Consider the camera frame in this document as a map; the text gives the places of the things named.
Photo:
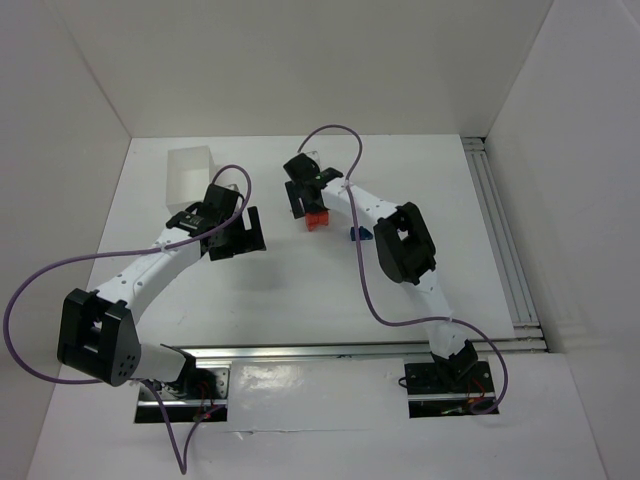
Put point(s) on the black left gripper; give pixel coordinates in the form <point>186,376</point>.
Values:
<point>236,239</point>

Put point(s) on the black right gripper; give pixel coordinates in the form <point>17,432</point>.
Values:
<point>305,189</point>

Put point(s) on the red arch block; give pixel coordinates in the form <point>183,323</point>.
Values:
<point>314,221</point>

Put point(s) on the blue double arch block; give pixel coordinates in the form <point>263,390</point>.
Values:
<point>362,233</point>

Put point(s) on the white plastic box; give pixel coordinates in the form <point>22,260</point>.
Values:
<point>189,172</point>

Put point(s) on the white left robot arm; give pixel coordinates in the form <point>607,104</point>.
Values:
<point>98,334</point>

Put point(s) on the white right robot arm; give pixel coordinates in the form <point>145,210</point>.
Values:
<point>405,251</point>

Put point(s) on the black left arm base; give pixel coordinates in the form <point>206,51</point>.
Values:
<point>186,407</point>

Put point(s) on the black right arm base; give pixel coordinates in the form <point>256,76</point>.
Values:
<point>430,397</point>

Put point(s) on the aluminium front rail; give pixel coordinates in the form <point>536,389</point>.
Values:
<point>219,354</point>

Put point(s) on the aluminium side rail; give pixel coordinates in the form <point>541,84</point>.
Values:
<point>528,330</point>

